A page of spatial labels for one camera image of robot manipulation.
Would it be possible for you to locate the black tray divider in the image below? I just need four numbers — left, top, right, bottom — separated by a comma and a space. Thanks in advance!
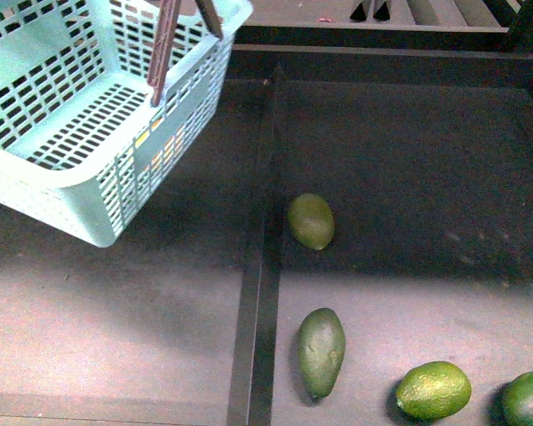
226, 67, 286, 425

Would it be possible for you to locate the black metal shelf frame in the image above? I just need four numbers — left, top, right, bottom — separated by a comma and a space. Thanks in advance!
235, 0, 521, 52

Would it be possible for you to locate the green avocado at edge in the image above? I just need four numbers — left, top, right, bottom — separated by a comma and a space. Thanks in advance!
502, 371, 533, 426

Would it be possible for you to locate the dark green long avocado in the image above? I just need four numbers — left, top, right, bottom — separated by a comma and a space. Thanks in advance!
297, 307, 346, 399

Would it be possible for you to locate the dull green avocado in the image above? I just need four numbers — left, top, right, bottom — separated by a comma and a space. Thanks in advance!
287, 193, 335, 251

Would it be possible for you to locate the light blue plastic basket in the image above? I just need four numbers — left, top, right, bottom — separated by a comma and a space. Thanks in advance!
0, 1, 253, 248

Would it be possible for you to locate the bright green avocado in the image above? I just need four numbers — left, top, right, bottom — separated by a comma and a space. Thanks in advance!
395, 361, 472, 422

